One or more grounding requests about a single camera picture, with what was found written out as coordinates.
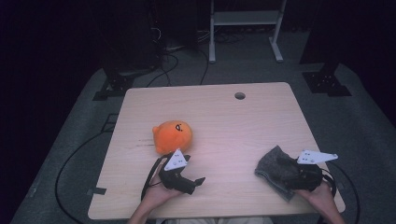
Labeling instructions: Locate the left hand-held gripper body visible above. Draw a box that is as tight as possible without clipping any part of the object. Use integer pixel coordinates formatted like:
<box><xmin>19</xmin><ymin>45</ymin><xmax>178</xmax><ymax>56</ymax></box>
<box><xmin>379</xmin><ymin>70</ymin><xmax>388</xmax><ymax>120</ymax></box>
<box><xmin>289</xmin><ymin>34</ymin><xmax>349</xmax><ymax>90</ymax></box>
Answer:
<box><xmin>158</xmin><ymin>148</ymin><xmax>197</xmax><ymax>196</ymax></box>

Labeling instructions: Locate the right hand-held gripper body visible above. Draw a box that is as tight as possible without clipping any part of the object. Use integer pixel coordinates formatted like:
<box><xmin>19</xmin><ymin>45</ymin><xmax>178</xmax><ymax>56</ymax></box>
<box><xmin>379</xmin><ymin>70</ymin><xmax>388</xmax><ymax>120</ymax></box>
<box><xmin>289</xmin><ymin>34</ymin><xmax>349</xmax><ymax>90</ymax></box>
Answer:
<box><xmin>293</xmin><ymin>149</ymin><xmax>339</xmax><ymax>192</ymax></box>

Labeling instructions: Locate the grey cloth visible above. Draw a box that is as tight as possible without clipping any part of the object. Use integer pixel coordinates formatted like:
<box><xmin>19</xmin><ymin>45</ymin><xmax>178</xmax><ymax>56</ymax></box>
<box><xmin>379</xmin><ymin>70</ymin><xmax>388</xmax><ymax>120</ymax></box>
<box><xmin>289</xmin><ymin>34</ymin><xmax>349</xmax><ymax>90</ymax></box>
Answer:
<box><xmin>254</xmin><ymin>145</ymin><xmax>302</xmax><ymax>203</ymax></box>

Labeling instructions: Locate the orange plush toy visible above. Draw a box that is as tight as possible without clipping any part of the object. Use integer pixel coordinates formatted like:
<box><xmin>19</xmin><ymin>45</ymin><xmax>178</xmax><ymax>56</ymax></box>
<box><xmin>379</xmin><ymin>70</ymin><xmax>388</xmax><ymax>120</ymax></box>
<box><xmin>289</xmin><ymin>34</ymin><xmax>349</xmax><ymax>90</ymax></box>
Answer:
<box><xmin>151</xmin><ymin>119</ymin><xmax>193</xmax><ymax>156</ymax></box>

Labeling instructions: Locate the person's left hand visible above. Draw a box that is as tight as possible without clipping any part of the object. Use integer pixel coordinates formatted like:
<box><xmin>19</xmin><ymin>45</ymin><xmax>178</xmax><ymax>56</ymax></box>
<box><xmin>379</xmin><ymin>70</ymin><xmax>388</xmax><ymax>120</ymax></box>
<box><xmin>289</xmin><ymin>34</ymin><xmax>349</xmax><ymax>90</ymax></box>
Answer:
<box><xmin>144</xmin><ymin>163</ymin><xmax>184</xmax><ymax>209</ymax></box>

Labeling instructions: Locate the person's right hand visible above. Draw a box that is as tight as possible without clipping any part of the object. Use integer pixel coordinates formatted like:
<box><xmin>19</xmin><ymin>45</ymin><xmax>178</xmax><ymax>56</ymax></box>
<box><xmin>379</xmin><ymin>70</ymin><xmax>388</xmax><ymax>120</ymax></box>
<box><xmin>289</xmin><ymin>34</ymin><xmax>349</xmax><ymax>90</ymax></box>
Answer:
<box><xmin>295</xmin><ymin>182</ymin><xmax>336</xmax><ymax>213</ymax></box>

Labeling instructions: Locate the black stand base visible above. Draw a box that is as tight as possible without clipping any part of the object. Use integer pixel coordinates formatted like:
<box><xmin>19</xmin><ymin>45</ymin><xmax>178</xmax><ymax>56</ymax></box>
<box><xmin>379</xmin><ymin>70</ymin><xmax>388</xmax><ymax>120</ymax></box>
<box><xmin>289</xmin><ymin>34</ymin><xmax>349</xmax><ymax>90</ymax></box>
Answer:
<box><xmin>92</xmin><ymin>66</ymin><xmax>157</xmax><ymax>102</ymax></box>
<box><xmin>302</xmin><ymin>62</ymin><xmax>353</xmax><ymax>98</ymax></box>

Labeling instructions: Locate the white metal stand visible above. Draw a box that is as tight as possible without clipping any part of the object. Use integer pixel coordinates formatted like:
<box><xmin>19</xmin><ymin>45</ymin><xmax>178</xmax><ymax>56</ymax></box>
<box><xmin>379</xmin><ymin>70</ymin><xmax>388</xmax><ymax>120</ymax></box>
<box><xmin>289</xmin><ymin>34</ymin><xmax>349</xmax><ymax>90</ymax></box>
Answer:
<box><xmin>208</xmin><ymin>0</ymin><xmax>288</xmax><ymax>64</ymax></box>

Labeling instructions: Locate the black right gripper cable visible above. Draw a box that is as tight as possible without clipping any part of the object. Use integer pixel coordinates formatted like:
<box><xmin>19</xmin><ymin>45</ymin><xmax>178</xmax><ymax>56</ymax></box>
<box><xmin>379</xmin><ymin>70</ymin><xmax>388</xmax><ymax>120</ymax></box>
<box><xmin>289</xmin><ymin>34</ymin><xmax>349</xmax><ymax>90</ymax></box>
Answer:
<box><xmin>320</xmin><ymin>167</ymin><xmax>338</xmax><ymax>198</ymax></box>

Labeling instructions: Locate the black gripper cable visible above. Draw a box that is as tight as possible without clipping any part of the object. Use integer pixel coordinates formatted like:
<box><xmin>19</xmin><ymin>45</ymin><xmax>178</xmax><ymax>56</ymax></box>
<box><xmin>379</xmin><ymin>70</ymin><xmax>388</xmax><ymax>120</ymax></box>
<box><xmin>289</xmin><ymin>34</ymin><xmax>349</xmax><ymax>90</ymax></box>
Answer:
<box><xmin>140</xmin><ymin>152</ymin><xmax>172</xmax><ymax>202</ymax></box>
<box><xmin>320</xmin><ymin>167</ymin><xmax>338</xmax><ymax>198</ymax></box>

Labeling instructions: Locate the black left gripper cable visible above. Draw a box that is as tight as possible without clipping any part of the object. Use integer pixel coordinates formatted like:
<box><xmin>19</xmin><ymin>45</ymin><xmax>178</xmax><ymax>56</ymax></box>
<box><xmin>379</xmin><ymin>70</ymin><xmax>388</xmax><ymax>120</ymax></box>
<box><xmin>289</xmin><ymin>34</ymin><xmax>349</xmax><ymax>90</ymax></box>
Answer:
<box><xmin>140</xmin><ymin>152</ymin><xmax>172</xmax><ymax>202</ymax></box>

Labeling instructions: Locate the black wire frame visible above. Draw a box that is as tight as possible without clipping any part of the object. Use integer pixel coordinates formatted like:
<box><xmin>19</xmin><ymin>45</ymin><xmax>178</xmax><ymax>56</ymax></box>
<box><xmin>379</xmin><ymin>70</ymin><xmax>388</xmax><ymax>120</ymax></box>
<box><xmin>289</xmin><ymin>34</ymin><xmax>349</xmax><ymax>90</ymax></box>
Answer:
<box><xmin>100</xmin><ymin>113</ymin><xmax>120</xmax><ymax>133</ymax></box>

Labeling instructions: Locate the bundle of black cables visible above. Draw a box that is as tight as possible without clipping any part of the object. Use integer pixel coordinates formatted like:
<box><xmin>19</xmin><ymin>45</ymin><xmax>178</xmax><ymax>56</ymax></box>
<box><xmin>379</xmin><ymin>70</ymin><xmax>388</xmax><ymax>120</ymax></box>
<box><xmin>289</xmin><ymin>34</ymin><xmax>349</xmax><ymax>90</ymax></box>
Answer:
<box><xmin>145</xmin><ymin>26</ymin><xmax>210</xmax><ymax>89</ymax></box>

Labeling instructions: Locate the long black floor cable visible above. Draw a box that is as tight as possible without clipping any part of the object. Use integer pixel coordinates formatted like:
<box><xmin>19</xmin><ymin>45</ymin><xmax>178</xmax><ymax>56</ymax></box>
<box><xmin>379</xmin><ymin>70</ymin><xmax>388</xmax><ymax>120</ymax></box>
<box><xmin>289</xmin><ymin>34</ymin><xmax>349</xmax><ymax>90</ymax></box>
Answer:
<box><xmin>54</xmin><ymin>130</ymin><xmax>110</xmax><ymax>224</ymax></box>

